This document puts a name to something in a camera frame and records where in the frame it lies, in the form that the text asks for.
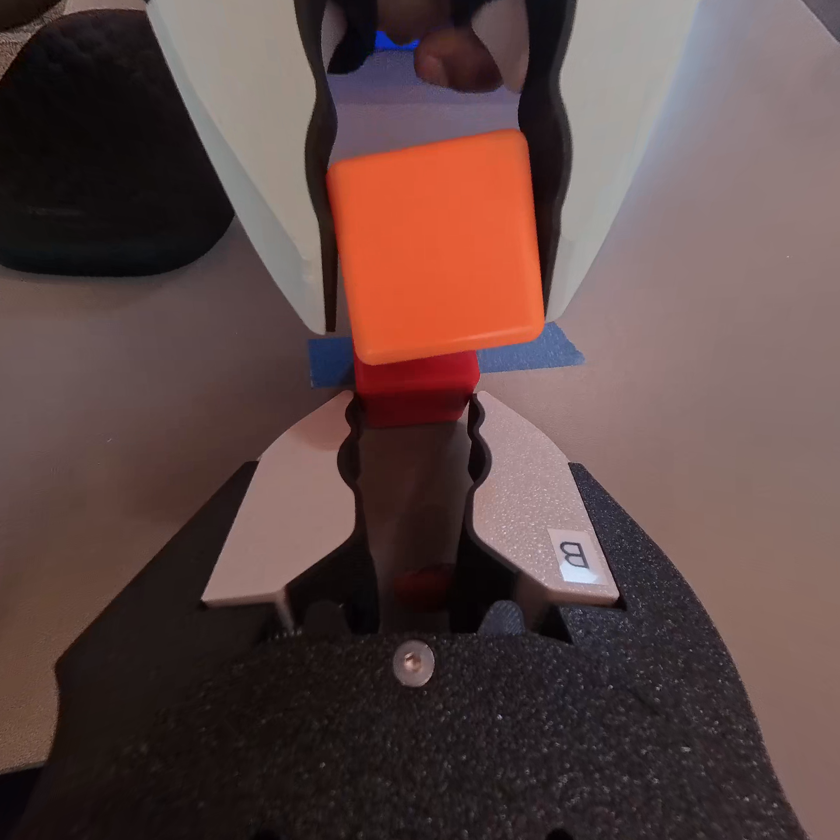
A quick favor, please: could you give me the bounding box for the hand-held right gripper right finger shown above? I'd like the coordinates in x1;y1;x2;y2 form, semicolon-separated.
460;390;620;611

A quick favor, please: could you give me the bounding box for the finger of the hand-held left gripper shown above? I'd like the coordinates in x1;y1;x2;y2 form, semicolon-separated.
516;0;697;324
145;0;347;330

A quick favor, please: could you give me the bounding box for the black textured armrest pad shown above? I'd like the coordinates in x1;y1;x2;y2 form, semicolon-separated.
0;11;235;277

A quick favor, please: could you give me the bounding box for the blue tape strip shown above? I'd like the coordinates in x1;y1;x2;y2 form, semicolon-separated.
308;322;586;388

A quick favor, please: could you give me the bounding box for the red foam cube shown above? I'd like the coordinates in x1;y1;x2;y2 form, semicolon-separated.
355;352;476;427

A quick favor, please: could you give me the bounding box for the orange foam cube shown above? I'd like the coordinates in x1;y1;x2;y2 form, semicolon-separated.
326;129;547;366

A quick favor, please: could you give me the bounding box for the person's left hand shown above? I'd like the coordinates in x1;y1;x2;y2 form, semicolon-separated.
415;24;510;94

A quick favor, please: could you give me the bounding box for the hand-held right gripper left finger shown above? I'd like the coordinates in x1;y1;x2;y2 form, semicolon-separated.
201;390;363;611

